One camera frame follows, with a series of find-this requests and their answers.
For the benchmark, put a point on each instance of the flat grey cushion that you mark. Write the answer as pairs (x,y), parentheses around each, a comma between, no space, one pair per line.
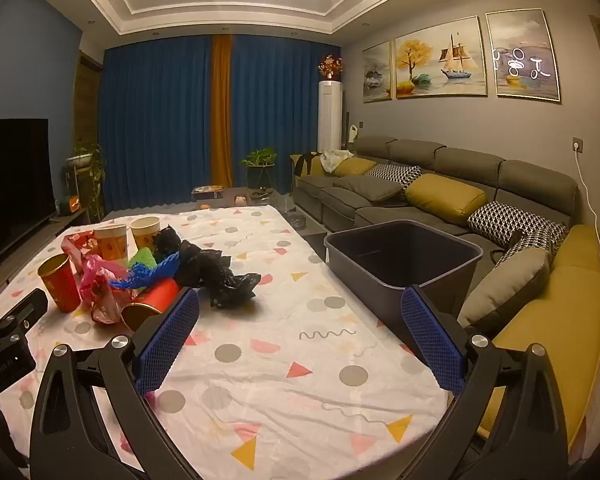
(367,188)

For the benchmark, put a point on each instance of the red and white plastic bag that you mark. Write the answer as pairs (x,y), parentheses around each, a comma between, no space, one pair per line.
(77,245)

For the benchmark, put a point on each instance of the big grey cushion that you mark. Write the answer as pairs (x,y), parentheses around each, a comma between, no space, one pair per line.
(510,280)

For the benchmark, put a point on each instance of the small yellow cushion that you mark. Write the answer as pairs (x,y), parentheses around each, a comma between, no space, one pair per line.
(354,166)

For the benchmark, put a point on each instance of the orange curtain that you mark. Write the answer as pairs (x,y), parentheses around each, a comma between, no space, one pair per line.
(221,110)

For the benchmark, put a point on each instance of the blue curtain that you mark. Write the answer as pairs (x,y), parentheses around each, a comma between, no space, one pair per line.
(280,110)
(155,120)

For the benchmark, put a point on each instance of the white standing air conditioner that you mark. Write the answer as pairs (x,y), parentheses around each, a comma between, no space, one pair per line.
(330,115)

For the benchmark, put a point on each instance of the television cabinet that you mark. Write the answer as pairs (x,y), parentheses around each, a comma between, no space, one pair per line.
(55,225)

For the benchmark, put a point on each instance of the trailing potted plant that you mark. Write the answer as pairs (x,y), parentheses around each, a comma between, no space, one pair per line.
(87,160)

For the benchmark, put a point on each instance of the big yellow cushion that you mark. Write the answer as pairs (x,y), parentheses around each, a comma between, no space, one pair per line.
(445,197)

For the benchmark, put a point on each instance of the black plastic bag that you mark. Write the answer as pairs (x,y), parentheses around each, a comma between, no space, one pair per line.
(215,270)

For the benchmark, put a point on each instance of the black white patterned cushion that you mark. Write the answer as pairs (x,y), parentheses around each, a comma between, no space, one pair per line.
(537,240)
(394,174)
(495,220)

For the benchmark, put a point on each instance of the wall socket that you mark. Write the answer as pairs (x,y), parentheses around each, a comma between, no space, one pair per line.
(578,144)

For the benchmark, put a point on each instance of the pink plastic bag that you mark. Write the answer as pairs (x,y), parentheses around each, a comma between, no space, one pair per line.
(97,285)

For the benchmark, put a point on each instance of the black cloth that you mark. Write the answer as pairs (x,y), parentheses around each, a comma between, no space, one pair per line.
(307,162)

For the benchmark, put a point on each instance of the abstract grey painting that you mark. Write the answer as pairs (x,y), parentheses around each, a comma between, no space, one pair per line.
(525,55)

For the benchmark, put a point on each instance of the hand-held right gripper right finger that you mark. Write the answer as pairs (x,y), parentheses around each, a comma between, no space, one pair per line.
(432,340)

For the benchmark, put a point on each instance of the blue foam net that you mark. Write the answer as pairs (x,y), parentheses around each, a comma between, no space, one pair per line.
(145,274)

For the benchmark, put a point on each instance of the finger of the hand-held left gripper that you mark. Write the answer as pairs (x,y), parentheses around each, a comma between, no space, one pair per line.
(20,310)

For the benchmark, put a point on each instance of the small orange box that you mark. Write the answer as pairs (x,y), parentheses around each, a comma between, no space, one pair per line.
(72,203)

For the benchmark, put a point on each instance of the potted plant on metal stand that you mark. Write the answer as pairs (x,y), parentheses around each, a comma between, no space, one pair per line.
(259,160)

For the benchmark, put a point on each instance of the small landscape painting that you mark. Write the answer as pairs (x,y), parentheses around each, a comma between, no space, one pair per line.
(376,74)

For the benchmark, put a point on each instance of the grey plastic bin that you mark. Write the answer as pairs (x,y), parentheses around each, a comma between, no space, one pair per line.
(380,280)

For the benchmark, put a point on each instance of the grey sofa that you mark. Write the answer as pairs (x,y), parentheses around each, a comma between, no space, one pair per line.
(460,165)

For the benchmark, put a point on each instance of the white cloth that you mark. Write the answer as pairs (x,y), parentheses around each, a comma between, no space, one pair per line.
(334,159)

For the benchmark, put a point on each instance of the red flower ornament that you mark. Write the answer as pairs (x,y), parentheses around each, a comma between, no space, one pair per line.
(328,67)

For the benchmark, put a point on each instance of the sailboat painting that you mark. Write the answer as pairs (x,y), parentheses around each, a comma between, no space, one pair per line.
(440,60)

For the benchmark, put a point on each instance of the green foam net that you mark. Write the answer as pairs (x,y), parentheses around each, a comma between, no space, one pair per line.
(142,258)

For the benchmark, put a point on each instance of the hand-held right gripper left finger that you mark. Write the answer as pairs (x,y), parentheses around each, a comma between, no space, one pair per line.
(167,340)

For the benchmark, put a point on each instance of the patterned white tablecloth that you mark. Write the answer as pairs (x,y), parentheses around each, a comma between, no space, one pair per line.
(280,360)

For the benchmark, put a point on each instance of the black television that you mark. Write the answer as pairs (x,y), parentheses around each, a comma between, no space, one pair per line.
(10,185)

